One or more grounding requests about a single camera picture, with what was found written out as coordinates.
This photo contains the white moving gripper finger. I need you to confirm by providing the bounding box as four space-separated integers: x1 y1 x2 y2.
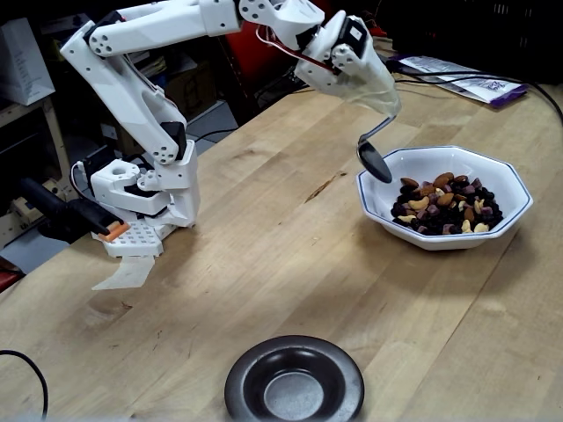
332 43 374 79

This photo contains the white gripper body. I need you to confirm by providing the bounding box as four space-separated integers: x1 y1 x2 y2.
294 55 353 96

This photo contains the bent metal spoon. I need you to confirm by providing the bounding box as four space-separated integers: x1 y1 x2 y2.
355 113 396 185

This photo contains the white octagonal bowl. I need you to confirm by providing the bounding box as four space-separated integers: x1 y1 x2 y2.
355 145 534 251

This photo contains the brown round plate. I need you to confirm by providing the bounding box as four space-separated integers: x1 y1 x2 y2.
223 335 366 422

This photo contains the cream masking tape wrap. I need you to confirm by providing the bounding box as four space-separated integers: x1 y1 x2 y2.
336 41 403 119

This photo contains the red wooden chair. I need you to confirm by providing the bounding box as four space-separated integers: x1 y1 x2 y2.
215 25 318 120

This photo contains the large black slotted box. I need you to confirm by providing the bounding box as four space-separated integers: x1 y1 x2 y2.
391 0 563 87

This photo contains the purple and white plastic bag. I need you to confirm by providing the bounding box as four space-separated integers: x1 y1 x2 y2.
398 55 529 109

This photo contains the stack of books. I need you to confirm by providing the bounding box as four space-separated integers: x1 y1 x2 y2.
127 50 171 87

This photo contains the nut and raisin mix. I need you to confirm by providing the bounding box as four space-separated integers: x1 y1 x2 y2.
390 172 506 236

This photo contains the white tape sheet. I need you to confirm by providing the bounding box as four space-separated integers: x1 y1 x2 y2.
91 253 156 291

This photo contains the black clamp with orange pad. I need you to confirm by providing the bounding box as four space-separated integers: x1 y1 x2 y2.
17 177 132 243

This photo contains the white paper bag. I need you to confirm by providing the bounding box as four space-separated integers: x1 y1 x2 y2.
0 17 57 106

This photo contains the wooden shelf frame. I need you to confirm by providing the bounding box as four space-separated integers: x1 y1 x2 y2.
0 98 74 207

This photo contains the long black cable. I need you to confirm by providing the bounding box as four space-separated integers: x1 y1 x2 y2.
0 349 49 418

